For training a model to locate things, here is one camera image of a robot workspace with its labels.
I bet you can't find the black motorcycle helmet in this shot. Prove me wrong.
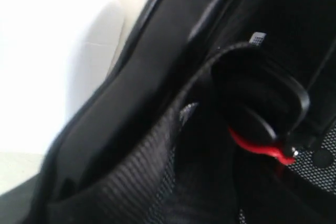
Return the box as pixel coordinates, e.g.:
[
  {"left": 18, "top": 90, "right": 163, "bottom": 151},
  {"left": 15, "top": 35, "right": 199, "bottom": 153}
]
[{"left": 0, "top": 0, "right": 336, "bottom": 224}]

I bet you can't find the white mannequin head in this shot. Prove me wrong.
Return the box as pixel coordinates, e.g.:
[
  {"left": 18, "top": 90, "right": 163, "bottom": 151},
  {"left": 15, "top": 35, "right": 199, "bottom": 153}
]
[{"left": 1, "top": 0, "right": 124, "bottom": 154}]

